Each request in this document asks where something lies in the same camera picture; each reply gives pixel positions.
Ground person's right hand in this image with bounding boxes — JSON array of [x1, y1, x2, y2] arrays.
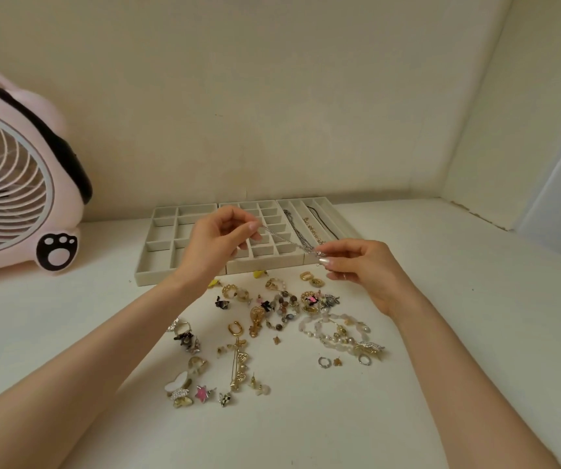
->
[[317, 238, 430, 323]]

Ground person's left hand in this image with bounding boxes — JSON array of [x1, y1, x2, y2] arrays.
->
[[170, 205, 264, 298]]

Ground grey bracelet tray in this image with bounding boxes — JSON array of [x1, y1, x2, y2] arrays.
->
[[134, 203, 228, 287]]

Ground grey necklace tray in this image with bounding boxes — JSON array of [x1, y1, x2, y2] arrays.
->
[[276, 196, 364, 264]]

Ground grey earring grid tray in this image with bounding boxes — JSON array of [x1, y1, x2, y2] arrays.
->
[[217, 199, 306, 276]]

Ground brown cord necklace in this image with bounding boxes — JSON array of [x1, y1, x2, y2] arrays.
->
[[306, 205, 341, 241]]

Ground small pearl bead necklace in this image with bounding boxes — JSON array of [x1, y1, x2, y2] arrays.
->
[[302, 217, 326, 245]]

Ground silver necklace pink charm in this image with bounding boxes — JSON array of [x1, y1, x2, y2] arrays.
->
[[259, 227, 326, 259]]

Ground pile of mixed jewelry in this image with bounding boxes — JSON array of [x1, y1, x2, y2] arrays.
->
[[165, 270, 387, 410]]

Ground silver chain necklace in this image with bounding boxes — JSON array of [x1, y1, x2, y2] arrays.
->
[[282, 208, 318, 255]]

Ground brown stone bead bracelet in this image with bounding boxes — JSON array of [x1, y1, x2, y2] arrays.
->
[[265, 295, 301, 333]]

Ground white heart brooch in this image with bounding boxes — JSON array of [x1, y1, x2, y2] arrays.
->
[[164, 371, 188, 394]]

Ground person's left forearm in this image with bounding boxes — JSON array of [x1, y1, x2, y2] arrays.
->
[[0, 276, 205, 469]]

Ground person's right forearm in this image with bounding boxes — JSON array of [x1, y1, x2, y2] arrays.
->
[[392, 295, 561, 469]]

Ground white table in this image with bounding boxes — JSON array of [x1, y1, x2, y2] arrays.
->
[[0, 197, 561, 469]]

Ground white door panel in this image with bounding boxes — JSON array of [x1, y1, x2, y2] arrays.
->
[[514, 102, 561, 269]]

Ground pink animal-shaped desk fan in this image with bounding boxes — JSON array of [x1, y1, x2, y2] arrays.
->
[[0, 55, 93, 289]]

